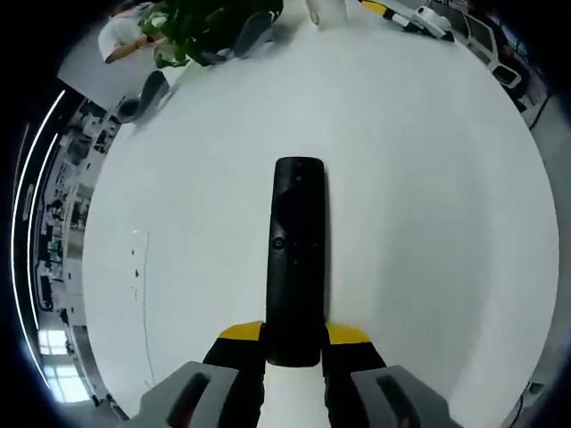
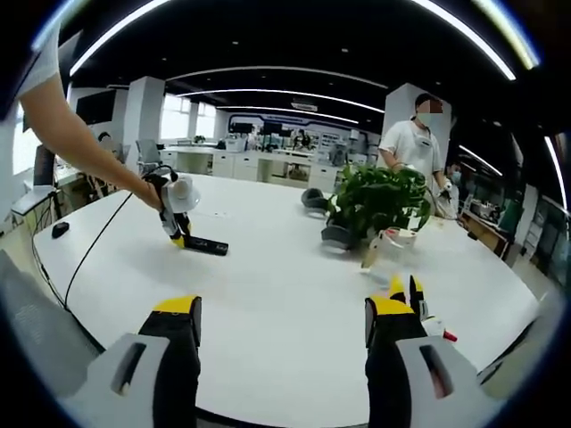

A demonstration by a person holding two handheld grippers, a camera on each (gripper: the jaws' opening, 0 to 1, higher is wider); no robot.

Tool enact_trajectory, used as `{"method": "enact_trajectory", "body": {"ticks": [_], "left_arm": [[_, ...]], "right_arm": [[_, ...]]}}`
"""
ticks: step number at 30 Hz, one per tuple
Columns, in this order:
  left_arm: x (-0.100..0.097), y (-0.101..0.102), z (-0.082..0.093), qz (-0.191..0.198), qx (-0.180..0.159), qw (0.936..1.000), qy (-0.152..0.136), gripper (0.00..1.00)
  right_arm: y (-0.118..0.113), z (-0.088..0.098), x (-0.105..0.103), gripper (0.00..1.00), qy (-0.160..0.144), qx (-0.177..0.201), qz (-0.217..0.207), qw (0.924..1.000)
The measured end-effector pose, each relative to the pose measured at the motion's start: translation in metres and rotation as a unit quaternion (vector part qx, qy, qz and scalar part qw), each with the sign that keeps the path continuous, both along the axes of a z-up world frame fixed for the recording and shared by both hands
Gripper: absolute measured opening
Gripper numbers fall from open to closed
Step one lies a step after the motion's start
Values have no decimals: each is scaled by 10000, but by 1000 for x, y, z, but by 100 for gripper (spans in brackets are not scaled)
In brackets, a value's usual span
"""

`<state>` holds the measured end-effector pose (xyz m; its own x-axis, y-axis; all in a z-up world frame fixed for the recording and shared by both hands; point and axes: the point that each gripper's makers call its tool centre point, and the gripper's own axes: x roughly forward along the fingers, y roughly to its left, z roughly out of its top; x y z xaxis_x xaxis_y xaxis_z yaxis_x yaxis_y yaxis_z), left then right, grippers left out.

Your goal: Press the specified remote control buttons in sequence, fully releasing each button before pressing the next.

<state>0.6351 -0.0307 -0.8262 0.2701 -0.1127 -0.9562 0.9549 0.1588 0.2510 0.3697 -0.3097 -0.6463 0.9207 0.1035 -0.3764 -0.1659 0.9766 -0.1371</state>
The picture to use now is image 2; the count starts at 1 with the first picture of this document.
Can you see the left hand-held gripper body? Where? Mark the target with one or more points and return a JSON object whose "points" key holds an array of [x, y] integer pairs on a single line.
{"points": [[183, 194]]}

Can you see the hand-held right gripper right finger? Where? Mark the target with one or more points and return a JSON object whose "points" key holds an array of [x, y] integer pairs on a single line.
{"points": [[392, 379]]}

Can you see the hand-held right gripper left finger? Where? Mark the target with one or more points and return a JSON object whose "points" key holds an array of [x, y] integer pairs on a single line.
{"points": [[171, 379]]}

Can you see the black remote control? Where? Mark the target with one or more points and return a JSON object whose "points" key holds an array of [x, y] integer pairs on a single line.
{"points": [[205, 246]]}

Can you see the person's left hand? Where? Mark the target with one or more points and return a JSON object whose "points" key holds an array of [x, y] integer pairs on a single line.
{"points": [[154, 198]]}

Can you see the white cabinet counter row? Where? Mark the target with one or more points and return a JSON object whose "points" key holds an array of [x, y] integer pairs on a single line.
{"points": [[241, 167]]}

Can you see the spare hand-held gripper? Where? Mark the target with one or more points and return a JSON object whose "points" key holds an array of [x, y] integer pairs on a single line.
{"points": [[419, 298]]}

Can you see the small black mouse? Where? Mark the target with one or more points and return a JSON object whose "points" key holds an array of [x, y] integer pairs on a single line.
{"points": [[60, 229]]}

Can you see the grey headset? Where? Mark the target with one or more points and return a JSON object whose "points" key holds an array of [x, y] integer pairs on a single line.
{"points": [[312, 200], [336, 238]]}

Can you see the clear glass jar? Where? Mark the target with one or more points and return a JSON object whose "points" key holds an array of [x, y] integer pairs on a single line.
{"points": [[397, 238]]}

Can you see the black computer monitor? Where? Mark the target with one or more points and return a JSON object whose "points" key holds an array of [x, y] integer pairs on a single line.
{"points": [[43, 165]]}

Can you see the wooden side desk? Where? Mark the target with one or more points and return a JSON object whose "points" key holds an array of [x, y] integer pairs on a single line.
{"points": [[486, 227]]}

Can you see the green potted plant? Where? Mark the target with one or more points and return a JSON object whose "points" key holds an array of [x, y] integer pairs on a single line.
{"points": [[379, 200]]}

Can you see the person's white shirt sleeve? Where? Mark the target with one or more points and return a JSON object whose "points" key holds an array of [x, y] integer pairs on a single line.
{"points": [[42, 67]]}

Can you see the black wall television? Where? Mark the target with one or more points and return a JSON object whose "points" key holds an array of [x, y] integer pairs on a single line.
{"points": [[96, 107]]}

